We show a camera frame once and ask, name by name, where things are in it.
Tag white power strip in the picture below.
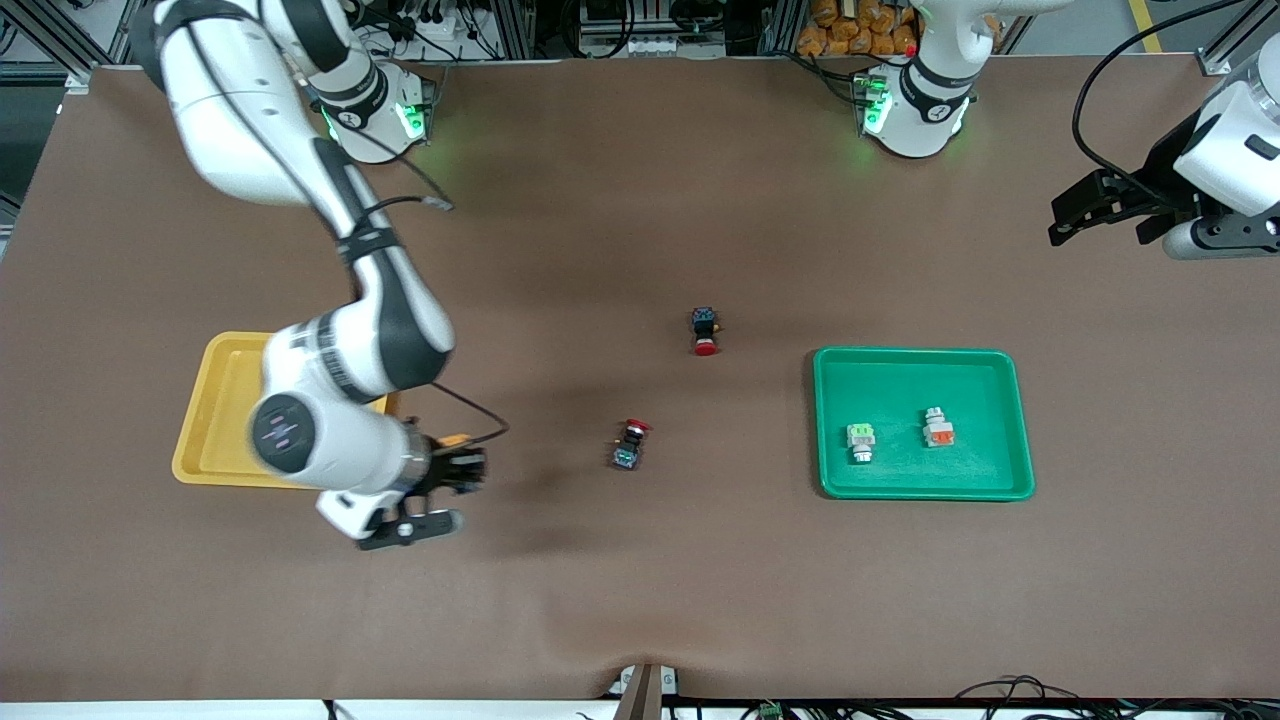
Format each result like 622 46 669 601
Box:
585 33 701 58
395 5 471 46

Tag aluminium frame profile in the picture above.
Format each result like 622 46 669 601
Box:
1197 20 1280 78
0 0 151 96

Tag orange packaged goods pile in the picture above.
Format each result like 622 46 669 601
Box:
797 0 916 56

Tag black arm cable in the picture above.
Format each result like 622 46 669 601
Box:
375 145 511 446
1072 0 1251 201

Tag metal table edge bracket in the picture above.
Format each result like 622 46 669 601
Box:
612 663 683 720

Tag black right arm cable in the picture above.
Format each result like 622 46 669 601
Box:
375 145 511 446

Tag green plastic tray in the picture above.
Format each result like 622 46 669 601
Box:
812 347 1037 502

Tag black cable bundle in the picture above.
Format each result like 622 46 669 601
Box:
940 675 1280 720

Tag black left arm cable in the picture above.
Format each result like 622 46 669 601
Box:
1072 0 1251 201

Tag yellow plastic tray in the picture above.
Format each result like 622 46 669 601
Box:
170 331 401 491

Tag brown table mat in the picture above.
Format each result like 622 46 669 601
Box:
0 55 1280 701

